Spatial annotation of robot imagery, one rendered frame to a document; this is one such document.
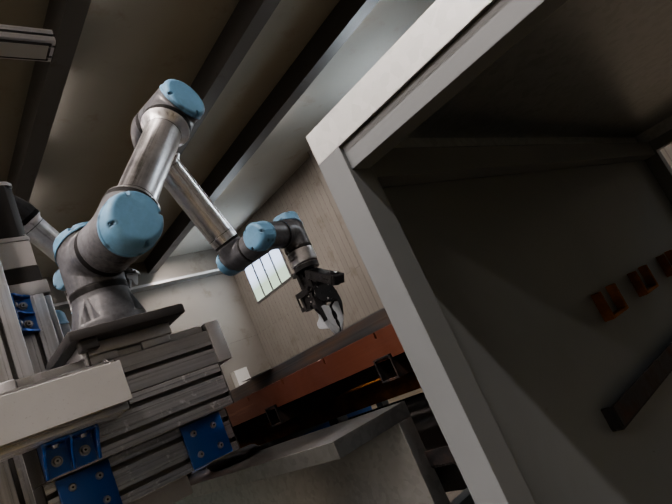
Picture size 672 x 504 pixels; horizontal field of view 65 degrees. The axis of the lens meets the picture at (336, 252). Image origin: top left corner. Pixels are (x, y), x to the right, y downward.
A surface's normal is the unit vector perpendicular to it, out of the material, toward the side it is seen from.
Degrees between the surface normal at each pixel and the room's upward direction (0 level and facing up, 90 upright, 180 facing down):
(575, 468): 90
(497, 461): 90
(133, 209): 96
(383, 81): 90
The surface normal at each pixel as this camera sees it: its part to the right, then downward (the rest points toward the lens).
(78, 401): 0.57, -0.42
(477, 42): -0.70, 0.15
